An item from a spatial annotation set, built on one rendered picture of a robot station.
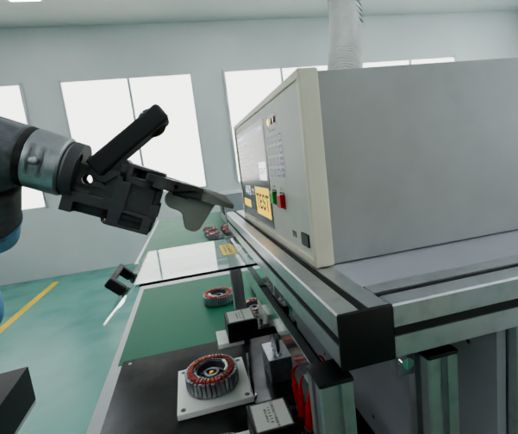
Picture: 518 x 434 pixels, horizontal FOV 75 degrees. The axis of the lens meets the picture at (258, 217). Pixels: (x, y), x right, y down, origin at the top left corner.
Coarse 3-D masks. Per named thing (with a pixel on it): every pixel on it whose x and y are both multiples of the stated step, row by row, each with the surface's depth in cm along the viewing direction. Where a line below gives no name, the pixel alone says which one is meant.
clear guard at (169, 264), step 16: (224, 240) 79; (160, 256) 72; (176, 256) 70; (192, 256) 68; (208, 256) 67; (224, 256) 65; (240, 256) 64; (144, 272) 61; (160, 272) 60; (176, 272) 58; (192, 272) 57; (208, 272) 57; (128, 288) 57
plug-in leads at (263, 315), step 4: (272, 284) 74; (276, 288) 74; (280, 296) 75; (280, 300) 75; (284, 300) 75; (260, 304) 72; (280, 304) 76; (284, 304) 76; (260, 308) 73; (284, 308) 75; (288, 308) 75; (260, 312) 73; (264, 312) 71; (288, 312) 75; (260, 316) 73; (264, 316) 71; (260, 320) 73; (264, 320) 71; (264, 324) 71; (268, 324) 71
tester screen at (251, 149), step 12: (252, 132) 58; (240, 144) 70; (252, 144) 59; (240, 156) 72; (252, 156) 61; (264, 156) 52; (240, 168) 74; (252, 168) 62; (252, 180) 64; (252, 192) 66; (264, 216) 58
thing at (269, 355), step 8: (264, 344) 77; (280, 344) 77; (264, 352) 75; (272, 352) 74; (280, 352) 74; (288, 352) 73; (264, 360) 77; (272, 360) 71; (280, 360) 71; (288, 360) 72; (272, 368) 71; (280, 368) 72; (288, 368) 72; (272, 376) 71; (280, 376) 72; (288, 376) 72
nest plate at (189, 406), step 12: (240, 360) 80; (180, 372) 78; (240, 372) 75; (180, 384) 74; (240, 384) 71; (180, 396) 70; (192, 396) 69; (216, 396) 68; (228, 396) 68; (240, 396) 67; (252, 396) 67; (180, 408) 66; (192, 408) 66; (204, 408) 65; (216, 408) 66; (180, 420) 64
